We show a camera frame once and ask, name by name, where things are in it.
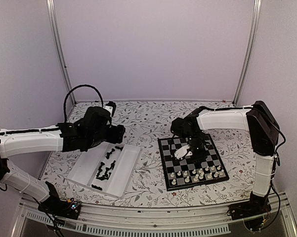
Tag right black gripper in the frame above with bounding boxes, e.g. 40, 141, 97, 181
187, 132, 208, 164

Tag white bishop piece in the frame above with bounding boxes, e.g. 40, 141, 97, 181
193, 174, 199, 182

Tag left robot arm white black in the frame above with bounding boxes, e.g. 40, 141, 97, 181
0, 106, 126, 214

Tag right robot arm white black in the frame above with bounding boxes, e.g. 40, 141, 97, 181
170, 101, 284, 215

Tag pile of black chess pieces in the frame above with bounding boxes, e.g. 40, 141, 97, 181
91, 145, 124, 191

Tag floral patterned table mat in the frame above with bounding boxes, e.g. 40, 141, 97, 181
41, 101, 255, 207

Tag clear plastic piece tray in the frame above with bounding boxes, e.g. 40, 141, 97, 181
67, 142, 141, 199

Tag black grey chessboard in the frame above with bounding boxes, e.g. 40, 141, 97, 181
158, 134, 229, 191

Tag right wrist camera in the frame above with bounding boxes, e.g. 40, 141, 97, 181
174, 145, 193, 160

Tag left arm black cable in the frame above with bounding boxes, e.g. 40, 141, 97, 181
63, 84, 104, 124

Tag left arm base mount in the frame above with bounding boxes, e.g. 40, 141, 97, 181
38, 197, 82, 220

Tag front aluminium rail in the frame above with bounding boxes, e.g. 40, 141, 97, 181
12, 192, 297, 237

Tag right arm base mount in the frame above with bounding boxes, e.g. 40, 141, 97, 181
226, 193, 271, 232

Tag right aluminium frame post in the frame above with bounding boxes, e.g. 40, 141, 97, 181
233, 0, 262, 105

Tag aluminium frame post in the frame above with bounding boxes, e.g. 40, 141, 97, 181
46, 0, 72, 92
233, 0, 262, 105

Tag left aluminium frame post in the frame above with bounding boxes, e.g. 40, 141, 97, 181
46, 0, 72, 92

